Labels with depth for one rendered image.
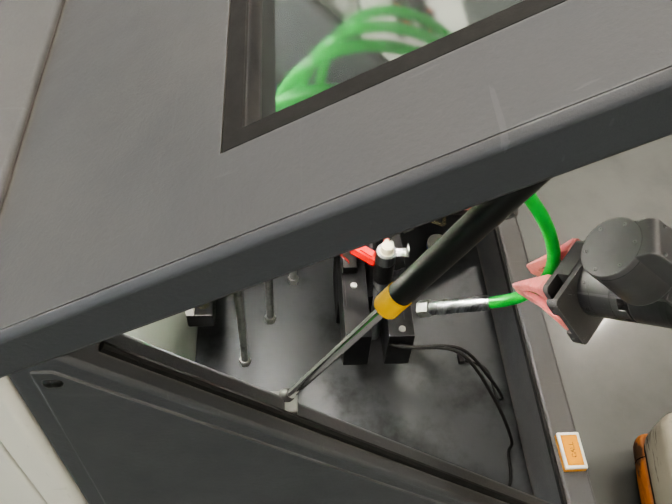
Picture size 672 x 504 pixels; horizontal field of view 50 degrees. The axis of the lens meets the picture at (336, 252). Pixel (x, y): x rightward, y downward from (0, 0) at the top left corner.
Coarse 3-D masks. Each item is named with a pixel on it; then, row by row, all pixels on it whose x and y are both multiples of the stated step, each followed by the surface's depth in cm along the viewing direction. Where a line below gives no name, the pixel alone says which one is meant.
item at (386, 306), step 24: (528, 192) 38; (480, 216) 41; (504, 216) 40; (456, 240) 42; (480, 240) 42; (432, 264) 44; (408, 288) 46; (384, 312) 48; (360, 336) 51; (288, 408) 59
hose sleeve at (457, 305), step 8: (472, 296) 86; (480, 296) 85; (488, 296) 85; (432, 304) 88; (440, 304) 87; (448, 304) 87; (456, 304) 86; (464, 304) 86; (472, 304) 85; (480, 304) 84; (488, 304) 84; (432, 312) 88; (440, 312) 88; (448, 312) 87; (456, 312) 87; (464, 312) 86
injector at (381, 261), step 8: (376, 256) 96; (392, 256) 95; (376, 264) 97; (384, 264) 96; (392, 264) 96; (376, 272) 98; (384, 272) 97; (392, 272) 98; (400, 272) 99; (376, 280) 99; (384, 280) 99; (392, 280) 100; (376, 288) 102; (384, 288) 100; (376, 328) 109; (376, 336) 111
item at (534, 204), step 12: (528, 204) 70; (540, 204) 70; (540, 216) 71; (540, 228) 72; (552, 228) 72; (552, 240) 73; (552, 252) 74; (552, 264) 75; (492, 300) 84; (504, 300) 83; (516, 300) 82
